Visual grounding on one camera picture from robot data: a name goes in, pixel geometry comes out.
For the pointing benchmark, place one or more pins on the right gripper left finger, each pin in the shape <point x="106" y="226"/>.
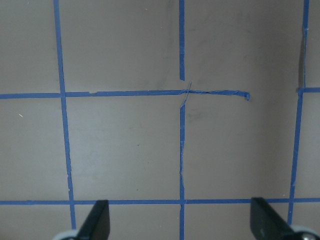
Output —
<point x="97" y="224"/>

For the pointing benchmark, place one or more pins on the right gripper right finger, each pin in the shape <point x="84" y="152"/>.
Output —
<point x="267" y="224"/>

